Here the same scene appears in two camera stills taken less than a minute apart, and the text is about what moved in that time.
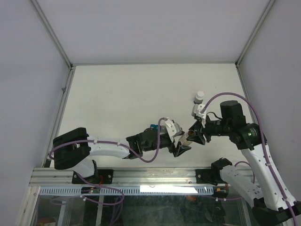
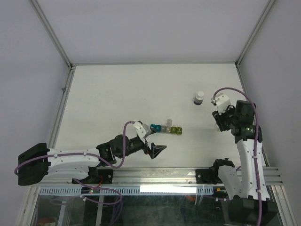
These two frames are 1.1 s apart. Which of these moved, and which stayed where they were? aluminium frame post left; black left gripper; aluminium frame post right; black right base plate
Moved: black left gripper
Stayed: black right base plate; aluminium frame post left; aluminium frame post right
